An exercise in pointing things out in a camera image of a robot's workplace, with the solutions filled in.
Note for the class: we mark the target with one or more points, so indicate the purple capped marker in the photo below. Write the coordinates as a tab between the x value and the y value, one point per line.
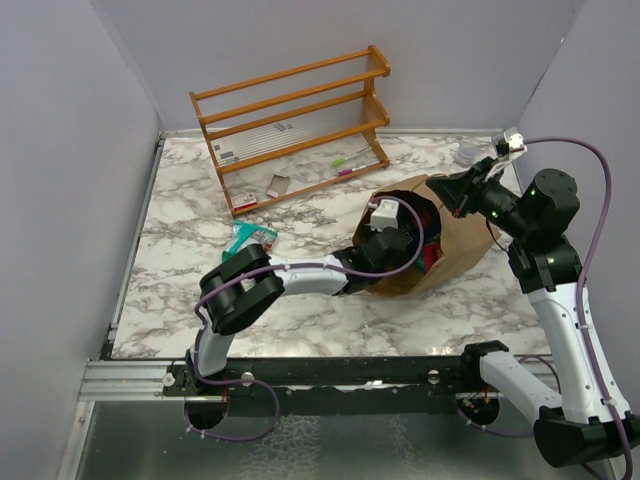
352	170

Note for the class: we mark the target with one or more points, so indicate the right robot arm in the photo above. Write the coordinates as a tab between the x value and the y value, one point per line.
587	419

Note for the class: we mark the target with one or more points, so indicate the wooden three-tier rack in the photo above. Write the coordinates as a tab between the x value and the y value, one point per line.
320	114

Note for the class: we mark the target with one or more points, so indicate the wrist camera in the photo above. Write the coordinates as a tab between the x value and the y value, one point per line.
383	214
509	146

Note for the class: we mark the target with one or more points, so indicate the small clear plastic jar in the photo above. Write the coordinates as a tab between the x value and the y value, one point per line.
467	154

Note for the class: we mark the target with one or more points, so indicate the teal snack packet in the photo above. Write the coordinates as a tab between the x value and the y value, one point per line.
245	234

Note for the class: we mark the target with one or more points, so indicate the green capped marker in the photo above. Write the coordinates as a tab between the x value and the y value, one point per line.
340	161

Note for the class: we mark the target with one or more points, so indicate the red snack packet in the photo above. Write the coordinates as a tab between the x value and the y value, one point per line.
431	249

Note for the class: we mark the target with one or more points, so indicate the brown paper bag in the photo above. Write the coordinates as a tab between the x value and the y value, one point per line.
452	246

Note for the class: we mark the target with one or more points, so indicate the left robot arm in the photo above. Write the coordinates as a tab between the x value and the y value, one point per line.
242	288

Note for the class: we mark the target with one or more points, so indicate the red white staple box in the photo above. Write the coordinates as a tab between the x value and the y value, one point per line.
242	201

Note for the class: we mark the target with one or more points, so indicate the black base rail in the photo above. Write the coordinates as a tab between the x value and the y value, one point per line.
327	386

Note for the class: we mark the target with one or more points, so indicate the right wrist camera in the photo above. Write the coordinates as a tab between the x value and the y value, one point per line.
509	146

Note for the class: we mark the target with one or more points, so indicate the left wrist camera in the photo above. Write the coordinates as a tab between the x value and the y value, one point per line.
383	214

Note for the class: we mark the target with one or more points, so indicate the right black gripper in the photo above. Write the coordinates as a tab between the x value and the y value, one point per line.
460	192

